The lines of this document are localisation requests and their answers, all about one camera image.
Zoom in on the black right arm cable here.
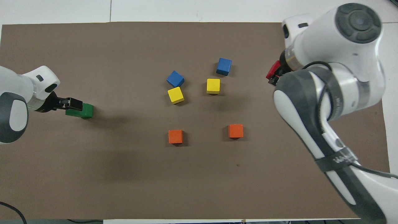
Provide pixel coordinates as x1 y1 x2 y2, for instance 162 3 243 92
302 61 398 180

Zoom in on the brown paper table mat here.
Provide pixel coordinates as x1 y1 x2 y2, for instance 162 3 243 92
0 22 391 220

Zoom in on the red wooden cube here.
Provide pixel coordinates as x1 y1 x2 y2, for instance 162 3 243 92
266 60 282 80

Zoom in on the orange wooden cube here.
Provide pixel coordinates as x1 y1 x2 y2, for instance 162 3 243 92
168 130 183 144
228 124 244 138

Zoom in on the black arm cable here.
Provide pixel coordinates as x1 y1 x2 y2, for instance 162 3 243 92
302 61 398 180
0 202 28 224

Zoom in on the yellow wooden cube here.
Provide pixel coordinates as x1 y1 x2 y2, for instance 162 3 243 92
167 86 185 104
206 78 221 94

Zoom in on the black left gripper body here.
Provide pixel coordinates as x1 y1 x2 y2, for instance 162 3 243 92
42 91 63 113

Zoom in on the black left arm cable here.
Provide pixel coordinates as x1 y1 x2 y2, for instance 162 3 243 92
0 202 28 224

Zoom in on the blue wooden cube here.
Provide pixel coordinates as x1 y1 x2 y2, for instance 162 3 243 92
166 70 185 87
216 58 232 76

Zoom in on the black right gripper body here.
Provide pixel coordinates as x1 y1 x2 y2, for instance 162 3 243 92
278 51 293 77

